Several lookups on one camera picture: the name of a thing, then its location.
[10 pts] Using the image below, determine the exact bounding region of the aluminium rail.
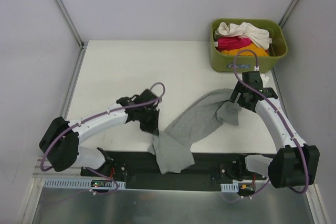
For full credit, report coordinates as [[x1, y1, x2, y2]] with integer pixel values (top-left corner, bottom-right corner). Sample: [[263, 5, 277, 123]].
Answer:
[[33, 157, 81, 178]]

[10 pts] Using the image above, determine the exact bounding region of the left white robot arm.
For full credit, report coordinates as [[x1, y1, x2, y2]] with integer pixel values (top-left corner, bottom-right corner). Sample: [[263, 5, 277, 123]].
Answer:
[[39, 89, 159, 176]]

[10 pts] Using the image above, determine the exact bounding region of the green plastic bin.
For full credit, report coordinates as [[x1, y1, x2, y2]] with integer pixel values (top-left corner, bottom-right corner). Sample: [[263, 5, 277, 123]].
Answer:
[[209, 18, 289, 74]]

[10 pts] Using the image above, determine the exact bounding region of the orange t shirt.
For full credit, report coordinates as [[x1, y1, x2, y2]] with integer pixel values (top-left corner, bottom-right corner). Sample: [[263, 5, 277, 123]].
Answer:
[[221, 44, 269, 57]]

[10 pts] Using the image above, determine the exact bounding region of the right white cable duct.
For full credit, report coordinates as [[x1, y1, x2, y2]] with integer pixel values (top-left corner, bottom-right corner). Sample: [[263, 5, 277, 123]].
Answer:
[[220, 182, 239, 193]]

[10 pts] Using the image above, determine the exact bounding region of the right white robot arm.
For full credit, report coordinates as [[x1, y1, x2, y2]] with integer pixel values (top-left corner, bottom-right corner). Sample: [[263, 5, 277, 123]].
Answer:
[[230, 71, 320, 192]]

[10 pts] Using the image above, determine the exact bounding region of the left white cable duct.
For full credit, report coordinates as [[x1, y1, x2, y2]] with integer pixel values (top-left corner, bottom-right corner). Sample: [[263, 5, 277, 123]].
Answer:
[[44, 178, 116, 190]]

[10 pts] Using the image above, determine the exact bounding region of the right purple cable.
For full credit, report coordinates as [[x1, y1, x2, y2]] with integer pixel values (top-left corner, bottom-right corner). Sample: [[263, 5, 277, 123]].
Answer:
[[222, 49, 309, 203]]

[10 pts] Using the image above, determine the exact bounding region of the pink t shirt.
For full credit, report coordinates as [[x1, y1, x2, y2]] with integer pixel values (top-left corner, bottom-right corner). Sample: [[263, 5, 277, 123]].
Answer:
[[216, 36, 252, 50]]

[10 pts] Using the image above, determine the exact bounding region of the white cable duct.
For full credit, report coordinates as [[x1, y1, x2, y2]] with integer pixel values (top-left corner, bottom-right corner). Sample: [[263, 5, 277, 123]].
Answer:
[[220, 182, 239, 193], [44, 178, 116, 190]]

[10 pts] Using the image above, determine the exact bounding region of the white t shirt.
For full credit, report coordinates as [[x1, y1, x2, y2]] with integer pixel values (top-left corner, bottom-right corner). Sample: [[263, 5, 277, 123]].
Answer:
[[214, 22, 272, 50]]

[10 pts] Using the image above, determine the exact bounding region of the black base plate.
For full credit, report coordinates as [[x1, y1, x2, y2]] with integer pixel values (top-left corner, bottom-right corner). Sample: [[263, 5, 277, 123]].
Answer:
[[80, 152, 265, 192]]

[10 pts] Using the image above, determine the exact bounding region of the grey t shirt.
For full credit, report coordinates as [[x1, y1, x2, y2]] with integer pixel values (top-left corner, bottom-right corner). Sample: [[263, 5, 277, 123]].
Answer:
[[148, 88, 241, 175]]

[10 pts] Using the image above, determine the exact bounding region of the left aluminium frame post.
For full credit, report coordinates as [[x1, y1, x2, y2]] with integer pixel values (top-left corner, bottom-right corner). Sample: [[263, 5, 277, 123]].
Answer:
[[39, 0, 87, 49]]

